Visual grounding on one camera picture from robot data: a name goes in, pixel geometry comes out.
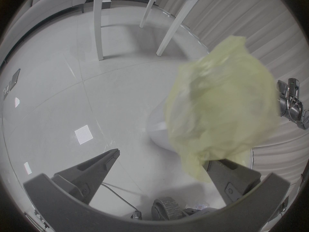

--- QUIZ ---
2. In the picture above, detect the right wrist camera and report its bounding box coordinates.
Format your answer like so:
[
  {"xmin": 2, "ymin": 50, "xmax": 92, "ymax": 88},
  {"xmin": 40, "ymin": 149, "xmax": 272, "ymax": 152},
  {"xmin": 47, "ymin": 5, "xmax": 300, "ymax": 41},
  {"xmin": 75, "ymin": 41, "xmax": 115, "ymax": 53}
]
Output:
[{"xmin": 277, "ymin": 80, "xmax": 289, "ymax": 98}]

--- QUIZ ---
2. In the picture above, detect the grey sofa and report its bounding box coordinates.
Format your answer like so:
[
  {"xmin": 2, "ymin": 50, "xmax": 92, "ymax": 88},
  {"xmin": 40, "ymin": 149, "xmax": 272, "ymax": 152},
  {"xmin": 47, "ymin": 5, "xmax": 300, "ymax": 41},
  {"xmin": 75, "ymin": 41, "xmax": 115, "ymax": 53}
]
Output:
[{"xmin": 0, "ymin": 0, "xmax": 85, "ymax": 65}]

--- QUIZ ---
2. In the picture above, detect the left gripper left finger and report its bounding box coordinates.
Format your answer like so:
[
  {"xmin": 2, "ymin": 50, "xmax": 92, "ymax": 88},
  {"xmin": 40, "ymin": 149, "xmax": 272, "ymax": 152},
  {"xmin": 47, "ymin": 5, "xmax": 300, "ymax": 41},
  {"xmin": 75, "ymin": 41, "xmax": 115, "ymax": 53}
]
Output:
[{"xmin": 51, "ymin": 148, "xmax": 120, "ymax": 205}]

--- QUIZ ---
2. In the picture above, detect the yellow plastic bag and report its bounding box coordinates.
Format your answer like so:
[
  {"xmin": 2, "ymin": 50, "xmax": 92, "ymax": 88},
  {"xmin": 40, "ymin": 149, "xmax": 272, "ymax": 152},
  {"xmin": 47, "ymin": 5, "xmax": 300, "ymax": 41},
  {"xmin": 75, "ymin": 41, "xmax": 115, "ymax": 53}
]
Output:
[{"xmin": 164, "ymin": 35, "xmax": 281, "ymax": 184}]

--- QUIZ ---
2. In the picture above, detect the white trash bin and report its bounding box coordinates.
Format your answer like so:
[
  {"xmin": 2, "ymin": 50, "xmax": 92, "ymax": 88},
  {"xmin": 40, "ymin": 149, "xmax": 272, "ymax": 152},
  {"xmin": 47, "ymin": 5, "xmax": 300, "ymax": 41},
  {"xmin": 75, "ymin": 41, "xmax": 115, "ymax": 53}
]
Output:
[{"xmin": 147, "ymin": 101, "xmax": 254, "ymax": 169}]

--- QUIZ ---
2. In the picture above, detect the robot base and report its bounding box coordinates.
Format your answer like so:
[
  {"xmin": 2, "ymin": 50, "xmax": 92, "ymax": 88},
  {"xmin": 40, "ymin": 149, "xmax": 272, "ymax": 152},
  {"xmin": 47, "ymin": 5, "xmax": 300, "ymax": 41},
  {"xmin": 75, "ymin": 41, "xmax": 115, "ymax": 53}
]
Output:
[{"xmin": 151, "ymin": 197, "xmax": 227, "ymax": 220}]

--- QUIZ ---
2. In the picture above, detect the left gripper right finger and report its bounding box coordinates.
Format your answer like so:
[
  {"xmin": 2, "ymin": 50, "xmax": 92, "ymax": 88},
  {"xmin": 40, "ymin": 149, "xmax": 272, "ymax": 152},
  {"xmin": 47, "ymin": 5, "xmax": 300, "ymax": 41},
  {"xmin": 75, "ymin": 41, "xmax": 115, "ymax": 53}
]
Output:
[{"xmin": 204, "ymin": 159, "xmax": 263, "ymax": 206}]

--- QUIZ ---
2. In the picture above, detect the white curtain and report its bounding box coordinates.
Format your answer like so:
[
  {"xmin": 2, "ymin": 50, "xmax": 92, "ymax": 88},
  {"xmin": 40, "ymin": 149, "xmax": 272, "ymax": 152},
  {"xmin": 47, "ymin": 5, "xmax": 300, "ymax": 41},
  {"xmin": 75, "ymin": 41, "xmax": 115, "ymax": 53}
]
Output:
[{"xmin": 154, "ymin": 0, "xmax": 309, "ymax": 193}]

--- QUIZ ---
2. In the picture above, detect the black cable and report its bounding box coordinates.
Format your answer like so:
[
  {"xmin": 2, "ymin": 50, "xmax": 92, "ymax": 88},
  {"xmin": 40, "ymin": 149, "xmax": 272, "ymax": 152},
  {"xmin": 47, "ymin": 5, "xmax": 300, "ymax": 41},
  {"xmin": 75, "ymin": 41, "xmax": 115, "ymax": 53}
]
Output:
[{"xmin": 101, "ymin": 183, "xmax": 143, "ymax": 219}]

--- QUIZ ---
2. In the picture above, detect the white chair with grey seat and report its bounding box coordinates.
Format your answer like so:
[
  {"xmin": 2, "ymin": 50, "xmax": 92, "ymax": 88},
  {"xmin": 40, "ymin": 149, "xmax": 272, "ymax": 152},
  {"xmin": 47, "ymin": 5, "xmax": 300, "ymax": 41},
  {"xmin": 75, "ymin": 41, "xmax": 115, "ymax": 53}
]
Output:
[{"xmin": 93, "ymin": 0, "xmax": 208, "ymax": 61}]

